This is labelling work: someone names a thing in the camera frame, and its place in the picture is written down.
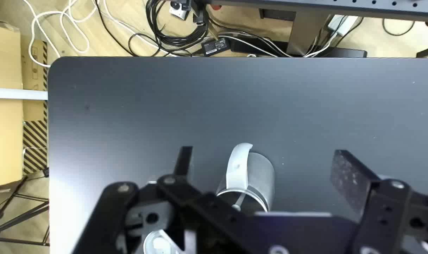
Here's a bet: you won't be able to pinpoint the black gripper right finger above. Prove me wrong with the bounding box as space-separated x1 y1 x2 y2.
331 149 380 214

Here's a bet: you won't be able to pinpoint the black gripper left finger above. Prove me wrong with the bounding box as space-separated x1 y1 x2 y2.
174 147 193 176

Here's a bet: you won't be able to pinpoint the stainless steel flask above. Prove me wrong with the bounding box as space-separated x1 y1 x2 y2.
215 142 274 214

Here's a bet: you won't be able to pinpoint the black power adapter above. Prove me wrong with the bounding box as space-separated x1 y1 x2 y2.
201 38 229 56

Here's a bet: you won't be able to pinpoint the cardboard box on floor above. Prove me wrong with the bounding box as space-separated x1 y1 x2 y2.
0 22 24 186

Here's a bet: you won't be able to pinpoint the black tripod legs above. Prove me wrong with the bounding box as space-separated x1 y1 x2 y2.
0 176 49 247

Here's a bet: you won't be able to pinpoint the white cable on floor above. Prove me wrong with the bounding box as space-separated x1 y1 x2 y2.
21 0 177 70

